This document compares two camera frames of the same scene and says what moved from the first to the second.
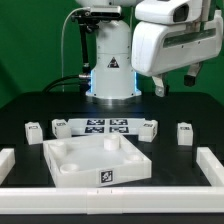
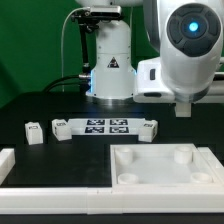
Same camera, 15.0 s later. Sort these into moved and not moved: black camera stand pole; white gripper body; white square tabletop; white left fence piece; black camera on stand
Moved: white square tabletop; white gripper body
Not moved: black camera on stand; white left fence piece; black camera stand pole
